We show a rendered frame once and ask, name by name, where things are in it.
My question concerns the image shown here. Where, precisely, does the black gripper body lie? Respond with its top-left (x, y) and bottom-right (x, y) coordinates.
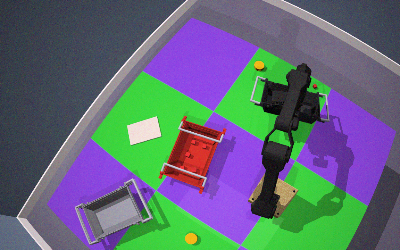
top-left (292, 101), bottom-right (303, 131)

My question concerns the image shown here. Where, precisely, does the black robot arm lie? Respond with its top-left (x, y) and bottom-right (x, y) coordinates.
top-left (251, 63), bottom-right (311, 219)

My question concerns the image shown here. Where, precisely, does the yellow short cylinder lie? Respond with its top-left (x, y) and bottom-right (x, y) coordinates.
top-left (254, 61), bottom-right (264, 71)
top-left (185, 233), bottom-right (198, 244)

